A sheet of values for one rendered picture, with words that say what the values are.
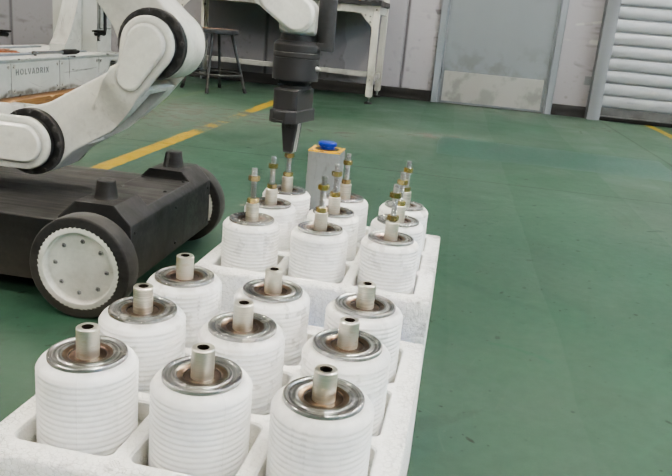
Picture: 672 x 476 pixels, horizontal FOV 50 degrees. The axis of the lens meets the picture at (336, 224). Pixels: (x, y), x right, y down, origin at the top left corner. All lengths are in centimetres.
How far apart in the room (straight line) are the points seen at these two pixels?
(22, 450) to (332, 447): 29
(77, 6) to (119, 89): 330
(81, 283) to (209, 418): 80
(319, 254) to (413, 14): 518
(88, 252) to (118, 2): 51
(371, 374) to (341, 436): 12
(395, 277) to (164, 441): 56
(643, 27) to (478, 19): 128
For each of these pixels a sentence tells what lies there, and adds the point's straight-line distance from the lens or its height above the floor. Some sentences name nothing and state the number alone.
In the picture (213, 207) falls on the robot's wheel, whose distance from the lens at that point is 185.
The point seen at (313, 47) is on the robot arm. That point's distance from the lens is 136.
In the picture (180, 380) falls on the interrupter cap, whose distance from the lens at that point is 69.
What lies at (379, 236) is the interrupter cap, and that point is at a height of 25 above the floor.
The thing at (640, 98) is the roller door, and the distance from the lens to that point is 637.
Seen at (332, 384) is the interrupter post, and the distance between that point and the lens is 66.
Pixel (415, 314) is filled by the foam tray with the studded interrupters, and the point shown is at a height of 16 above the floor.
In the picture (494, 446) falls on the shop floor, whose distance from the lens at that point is 114.
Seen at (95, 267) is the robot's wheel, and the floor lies 10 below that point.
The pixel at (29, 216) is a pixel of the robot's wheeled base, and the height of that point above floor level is 17.
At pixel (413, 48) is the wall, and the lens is 624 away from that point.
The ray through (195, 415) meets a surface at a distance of 67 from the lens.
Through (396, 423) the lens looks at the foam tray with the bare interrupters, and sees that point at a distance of 79.
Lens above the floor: 58
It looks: 16 degrees down
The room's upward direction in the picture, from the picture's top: 5 degrees clockwise
